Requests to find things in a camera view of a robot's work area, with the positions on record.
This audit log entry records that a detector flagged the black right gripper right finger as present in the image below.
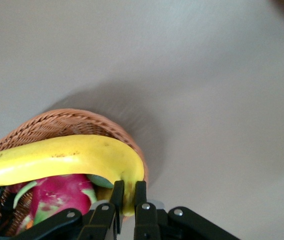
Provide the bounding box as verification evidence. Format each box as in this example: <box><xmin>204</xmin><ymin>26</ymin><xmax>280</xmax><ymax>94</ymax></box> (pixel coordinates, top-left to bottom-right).
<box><xmin>134</xmin><ymin>180</ymin><xmax>240</xmax><ymax>240</ymax></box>

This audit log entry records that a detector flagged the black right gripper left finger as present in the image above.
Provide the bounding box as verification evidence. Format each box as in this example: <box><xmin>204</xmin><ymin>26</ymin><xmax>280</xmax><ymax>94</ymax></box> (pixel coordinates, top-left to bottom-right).
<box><xmin>19</xmin><ymin>180</ymin><xmax>125</xmax><ymax>240</ymax></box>

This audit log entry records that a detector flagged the yellow banana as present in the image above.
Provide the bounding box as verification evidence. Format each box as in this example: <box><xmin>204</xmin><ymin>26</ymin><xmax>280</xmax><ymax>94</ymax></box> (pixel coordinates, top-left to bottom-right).
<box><xmin>0</xmin><ymin>134</ymin><xmax>145</xmax><ymax>217</ymax></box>

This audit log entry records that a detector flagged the yellow-brown fruit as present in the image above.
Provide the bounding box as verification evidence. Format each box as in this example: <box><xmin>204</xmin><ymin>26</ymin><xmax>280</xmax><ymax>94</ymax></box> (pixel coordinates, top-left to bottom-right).
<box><xmin>95</xmin><ymin>186</ymin><xmax>115</xmax><ymax>204</ymax></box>

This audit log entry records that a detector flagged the pink dragon fruit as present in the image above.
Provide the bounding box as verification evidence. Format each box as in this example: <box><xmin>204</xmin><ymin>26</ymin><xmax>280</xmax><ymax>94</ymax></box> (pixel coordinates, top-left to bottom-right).
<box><xmin>6</xmin><ymin>173</ymin><xmax>114</xmax><ymax>226</ymax></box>

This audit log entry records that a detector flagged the brown woven wicker basket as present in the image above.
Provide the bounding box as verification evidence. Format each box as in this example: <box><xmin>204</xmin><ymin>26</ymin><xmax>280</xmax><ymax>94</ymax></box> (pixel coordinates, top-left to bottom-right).
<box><xmin>0</xmin><ymin>108</ymin><xmax>149</xmax><ymax>237</ymax></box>

